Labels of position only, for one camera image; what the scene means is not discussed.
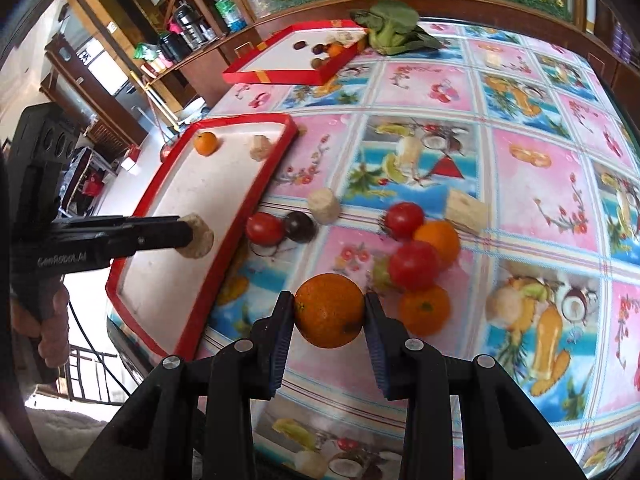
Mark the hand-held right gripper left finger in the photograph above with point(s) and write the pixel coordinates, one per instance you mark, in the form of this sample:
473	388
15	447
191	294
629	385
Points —
277	345

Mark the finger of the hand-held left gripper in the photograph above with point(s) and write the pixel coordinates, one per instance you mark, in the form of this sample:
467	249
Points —
160	235

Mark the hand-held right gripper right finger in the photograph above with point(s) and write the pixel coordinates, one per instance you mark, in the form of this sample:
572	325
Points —
376	347

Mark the large orange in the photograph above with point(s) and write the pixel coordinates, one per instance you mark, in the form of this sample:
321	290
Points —
330	310

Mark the medium orange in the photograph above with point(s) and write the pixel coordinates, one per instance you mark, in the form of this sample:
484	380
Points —
440	242
424	310

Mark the red rimmed white tray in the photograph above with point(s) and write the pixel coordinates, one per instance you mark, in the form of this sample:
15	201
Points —
200	185

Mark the green grape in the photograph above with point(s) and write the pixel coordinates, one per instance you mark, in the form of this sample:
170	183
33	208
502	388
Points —
380	274

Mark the red tomato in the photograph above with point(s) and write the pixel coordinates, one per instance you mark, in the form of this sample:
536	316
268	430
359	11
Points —
404	220
264	228
414	265

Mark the dark plum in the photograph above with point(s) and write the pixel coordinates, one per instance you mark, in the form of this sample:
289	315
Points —
301	226

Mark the person's left hand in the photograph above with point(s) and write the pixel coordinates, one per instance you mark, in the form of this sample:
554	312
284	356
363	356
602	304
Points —
52	335

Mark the small orange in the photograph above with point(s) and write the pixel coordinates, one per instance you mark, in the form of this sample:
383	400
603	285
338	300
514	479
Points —
205	143
336	50

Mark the yellow broom stick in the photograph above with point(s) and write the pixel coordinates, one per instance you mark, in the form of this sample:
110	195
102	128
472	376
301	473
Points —
152	102

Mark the beige bun in near tray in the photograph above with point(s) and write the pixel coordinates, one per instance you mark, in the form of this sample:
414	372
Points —
260	147

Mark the black kettle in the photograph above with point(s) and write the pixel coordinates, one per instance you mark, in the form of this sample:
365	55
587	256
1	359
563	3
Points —
172	46

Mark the steel thermos flask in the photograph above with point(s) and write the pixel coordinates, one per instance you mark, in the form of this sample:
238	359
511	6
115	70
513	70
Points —
187	22

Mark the red gift box lid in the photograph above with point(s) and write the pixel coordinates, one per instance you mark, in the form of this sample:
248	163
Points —
290	62

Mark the brown longan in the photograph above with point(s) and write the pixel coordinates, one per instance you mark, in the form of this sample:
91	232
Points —
316	63

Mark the green water bottle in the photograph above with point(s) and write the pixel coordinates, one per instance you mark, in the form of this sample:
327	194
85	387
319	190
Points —
227	10

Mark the dark grape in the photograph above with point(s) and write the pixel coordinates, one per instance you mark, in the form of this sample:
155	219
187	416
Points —
299	45
318	50

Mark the printed plastic tablecloth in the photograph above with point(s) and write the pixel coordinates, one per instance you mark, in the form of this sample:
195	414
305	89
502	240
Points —
525	160

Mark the leafy green vegetable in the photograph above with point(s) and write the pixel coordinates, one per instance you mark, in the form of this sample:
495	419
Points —
395	27

